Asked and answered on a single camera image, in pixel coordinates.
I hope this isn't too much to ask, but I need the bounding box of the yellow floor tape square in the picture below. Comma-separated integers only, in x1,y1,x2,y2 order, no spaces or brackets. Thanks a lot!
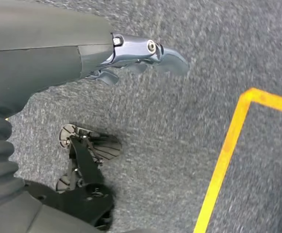
193,87,282,233

